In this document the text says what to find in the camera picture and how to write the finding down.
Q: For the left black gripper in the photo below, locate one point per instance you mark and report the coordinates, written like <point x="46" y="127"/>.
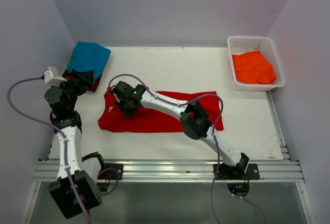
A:
<point x="84" y="80"/>

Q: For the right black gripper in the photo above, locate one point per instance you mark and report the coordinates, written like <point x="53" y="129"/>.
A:
<point x="128" y="114"/>

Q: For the red t shirt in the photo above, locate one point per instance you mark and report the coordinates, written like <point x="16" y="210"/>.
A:
<point x="152" y="121"/>

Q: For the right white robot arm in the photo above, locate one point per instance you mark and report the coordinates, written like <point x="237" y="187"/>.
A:
<point x="193" y="117"/>

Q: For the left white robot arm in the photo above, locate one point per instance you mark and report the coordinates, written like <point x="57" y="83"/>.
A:
<point x="75" y="191"/>

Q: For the folded maroon t shirt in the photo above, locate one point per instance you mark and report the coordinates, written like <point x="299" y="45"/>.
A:
<point x="93" y="88"/>

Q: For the folded blue t shirt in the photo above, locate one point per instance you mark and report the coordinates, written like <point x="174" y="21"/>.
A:
<point x="87" y="56"/>

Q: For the orange t shirt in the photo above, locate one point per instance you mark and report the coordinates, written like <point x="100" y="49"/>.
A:
<point x="253" y="68"/>

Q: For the white plastic basket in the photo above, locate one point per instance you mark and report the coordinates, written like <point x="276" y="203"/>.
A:
<point x="238" y="45"/>

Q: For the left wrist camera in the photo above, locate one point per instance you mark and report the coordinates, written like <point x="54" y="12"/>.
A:
<point x="52" y="77"/>

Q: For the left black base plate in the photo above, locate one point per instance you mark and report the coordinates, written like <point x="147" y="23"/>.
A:
<point x="111" y="172"/>

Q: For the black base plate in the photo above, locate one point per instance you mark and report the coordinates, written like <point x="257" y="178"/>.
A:
<point x="111" y="172"/>
<point x="255" y="171"/>

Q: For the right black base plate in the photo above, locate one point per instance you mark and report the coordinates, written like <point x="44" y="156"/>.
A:
<point x="255" y="171"/>

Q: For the aluminium rail frame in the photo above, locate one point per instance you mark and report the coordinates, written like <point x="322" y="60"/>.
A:
<point x="251" y="124"/>

